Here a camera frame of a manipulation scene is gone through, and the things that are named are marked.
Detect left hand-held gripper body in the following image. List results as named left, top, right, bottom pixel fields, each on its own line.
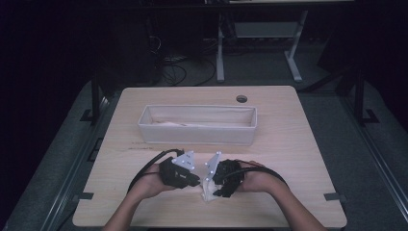
left=159, top=150, right=196, bottom=190

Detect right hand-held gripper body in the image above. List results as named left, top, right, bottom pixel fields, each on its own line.
left=204, top=151, right=244, bottom=193

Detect large white sock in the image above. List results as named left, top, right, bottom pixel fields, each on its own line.
left=200, top=177, right=222, bottom=203

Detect white fabric storage box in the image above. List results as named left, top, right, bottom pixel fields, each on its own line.
left=138, top=104, right=258, bottom=146

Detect person's left hand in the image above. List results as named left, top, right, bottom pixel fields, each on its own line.
left=129, top=164, right=176, bottom=200

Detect person's right hand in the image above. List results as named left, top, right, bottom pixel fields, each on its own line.
left=238, top=161, right=287, bottom=193

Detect pale folded cloth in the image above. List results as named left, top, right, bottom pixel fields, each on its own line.
left=152, top=120, right=206, bottom=128

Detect grey table edge clip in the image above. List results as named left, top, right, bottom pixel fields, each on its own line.
left=71, top=192, right=94, bottom=203
left=323, top=192, right=347, bottom=202

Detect black metal stand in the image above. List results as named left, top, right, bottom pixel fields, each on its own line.
left=80, top=71, right=112, bottom=125
left=351, top=68, right=380, bottom=126

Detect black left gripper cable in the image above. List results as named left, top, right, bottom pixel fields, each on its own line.
left=127, top=148, right=186, bottom=193

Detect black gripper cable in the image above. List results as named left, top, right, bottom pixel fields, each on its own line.
left=224, top=159, right=289, bottom=188
left=127, top=148, right=186, bottom=193

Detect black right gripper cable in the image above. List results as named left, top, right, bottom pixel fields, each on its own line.
left=224, top=159, right=289, bottom=188

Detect aluminium frame rail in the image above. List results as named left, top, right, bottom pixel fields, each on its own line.
left=340, top=94, right=408, bottom=222
left=39, top=95, right=112, bottom=231

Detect black floor cables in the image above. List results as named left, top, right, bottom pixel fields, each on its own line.
left=148, top=35, right=217, bottom=87

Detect white metal desk frame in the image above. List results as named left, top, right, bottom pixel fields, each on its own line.
left=205, top=0, right=355, bottom=84

